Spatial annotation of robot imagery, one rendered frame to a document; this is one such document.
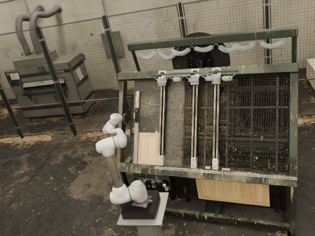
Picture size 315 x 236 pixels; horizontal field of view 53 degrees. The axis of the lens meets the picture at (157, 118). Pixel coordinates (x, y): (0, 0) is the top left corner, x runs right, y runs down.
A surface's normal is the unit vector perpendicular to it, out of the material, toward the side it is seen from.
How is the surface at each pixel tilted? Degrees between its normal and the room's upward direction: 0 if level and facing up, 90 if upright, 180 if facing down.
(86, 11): 90
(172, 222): 0
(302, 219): 0
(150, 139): 57
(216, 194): 90
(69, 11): 90
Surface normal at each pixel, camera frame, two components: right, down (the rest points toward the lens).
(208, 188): -0.35, 0.49
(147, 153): -0.40, -0.07
